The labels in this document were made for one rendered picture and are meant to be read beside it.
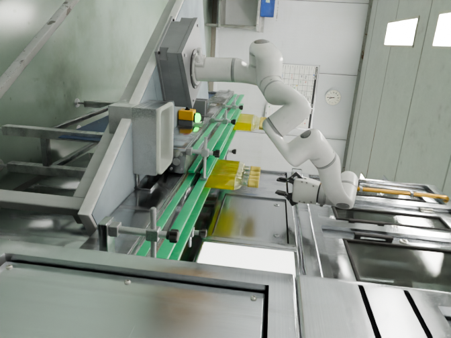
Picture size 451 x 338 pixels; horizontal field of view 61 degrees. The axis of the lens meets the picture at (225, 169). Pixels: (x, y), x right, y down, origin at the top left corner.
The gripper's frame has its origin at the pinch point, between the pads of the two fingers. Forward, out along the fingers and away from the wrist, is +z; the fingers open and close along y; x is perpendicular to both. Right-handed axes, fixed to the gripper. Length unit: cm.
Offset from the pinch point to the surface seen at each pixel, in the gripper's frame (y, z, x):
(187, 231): -3.8, 18.5, 46.1
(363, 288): 21, -33, 92
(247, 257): -12.8, 0.7, 37.2
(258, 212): -12.9, 8.0, 1.8
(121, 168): 16, 38, 53
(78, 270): 20, 7, 106
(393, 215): -17, -46, -35
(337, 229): -16.6, -24.2, -6.6
